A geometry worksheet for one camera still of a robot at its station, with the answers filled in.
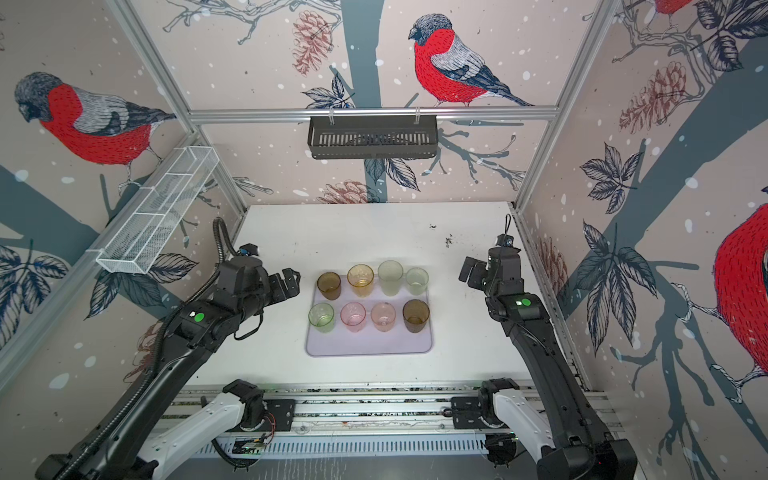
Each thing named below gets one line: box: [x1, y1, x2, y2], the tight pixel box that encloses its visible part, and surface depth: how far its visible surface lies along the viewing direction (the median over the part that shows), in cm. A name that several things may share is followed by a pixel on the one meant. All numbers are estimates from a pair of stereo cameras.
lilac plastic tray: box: [306, 275, 433, 356], surface depth 88 cm
